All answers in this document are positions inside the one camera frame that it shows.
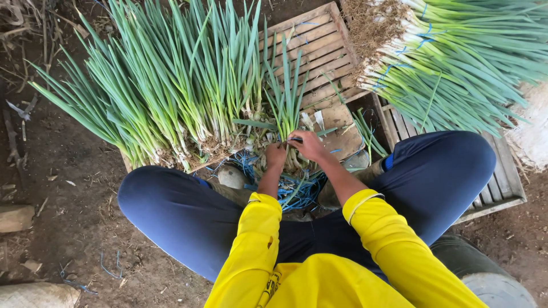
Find person's right hand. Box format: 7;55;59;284
287;130;330;163

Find person's rubber boot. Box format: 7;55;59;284
208;165;256;208
317;151;387;210

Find small green onion bunch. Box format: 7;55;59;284
262;34;310;173

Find wooden slatted crate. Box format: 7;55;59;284
122;1;371;174

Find person's yellow long-sleeved shirt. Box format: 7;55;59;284
204;189;489;308

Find person's left hand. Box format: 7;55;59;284
265;142;288;171

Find loose blue string piece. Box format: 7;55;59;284
100;251;124;279

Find grey stone block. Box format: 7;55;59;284
0;204;36;234

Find pile of blue plastic strings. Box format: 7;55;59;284
205;150;360;213

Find flat wooden slatted pallet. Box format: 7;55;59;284
372;93;528;226

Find white woven sack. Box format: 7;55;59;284
505;80;548;172

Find person's right rubber boot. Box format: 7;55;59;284
317;151;387;210

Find heap of loose green onions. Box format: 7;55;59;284
27;0;275;173

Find person's dark blue trousers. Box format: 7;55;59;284
117;130;497;284

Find person's left rubber boot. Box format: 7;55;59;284
208;165;256;208

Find stack of tied green onion bundles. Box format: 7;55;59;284
342;0;548;138

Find pale woven sack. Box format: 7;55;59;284
0;282;82;308

